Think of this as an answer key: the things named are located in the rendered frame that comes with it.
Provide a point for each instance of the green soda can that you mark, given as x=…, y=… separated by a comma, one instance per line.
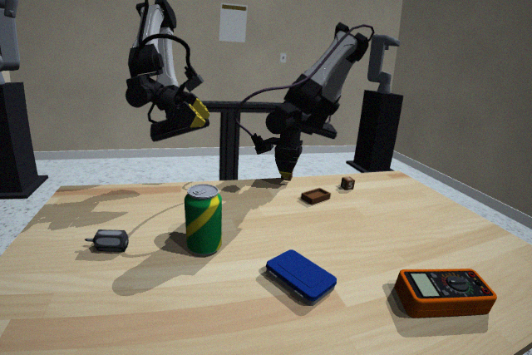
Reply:
x=203, y=219

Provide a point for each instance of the blue flat rectangular case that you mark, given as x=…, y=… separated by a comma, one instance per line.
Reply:
x=301, y=277

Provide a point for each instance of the brown wooden tray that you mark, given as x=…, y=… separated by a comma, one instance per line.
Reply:
x=324, y=195

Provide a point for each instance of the brown cube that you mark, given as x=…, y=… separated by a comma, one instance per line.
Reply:
x=289, y=178
x=347, y=183

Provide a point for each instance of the orange digital multimeter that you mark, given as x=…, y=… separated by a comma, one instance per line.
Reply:
x=429, y=293

